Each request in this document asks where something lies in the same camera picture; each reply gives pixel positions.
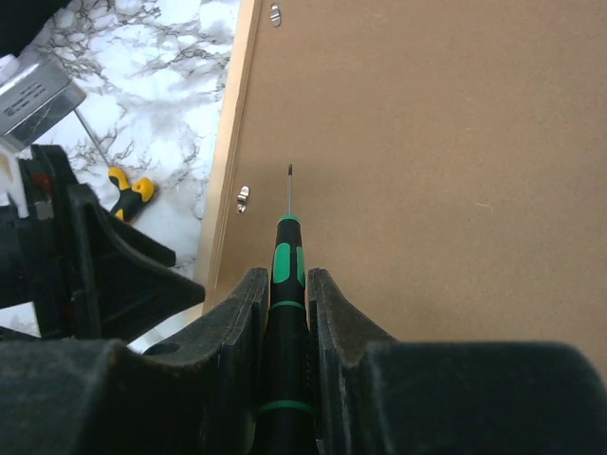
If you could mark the yellow black hex key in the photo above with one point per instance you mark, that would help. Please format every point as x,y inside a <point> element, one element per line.
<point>133,198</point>

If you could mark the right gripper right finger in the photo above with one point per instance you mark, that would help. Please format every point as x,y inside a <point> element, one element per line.
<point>379,395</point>

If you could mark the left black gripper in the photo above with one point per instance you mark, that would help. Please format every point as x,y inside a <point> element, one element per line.
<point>86,274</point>

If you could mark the wooden picture frame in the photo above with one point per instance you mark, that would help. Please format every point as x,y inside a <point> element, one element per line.
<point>447,161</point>

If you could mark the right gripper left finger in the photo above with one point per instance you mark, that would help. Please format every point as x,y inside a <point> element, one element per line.
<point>193,393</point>

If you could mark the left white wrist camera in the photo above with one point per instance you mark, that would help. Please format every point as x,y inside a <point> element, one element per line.
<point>36,94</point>

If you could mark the green black screwdriver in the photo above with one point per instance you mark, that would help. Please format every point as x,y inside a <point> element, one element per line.
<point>285,417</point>

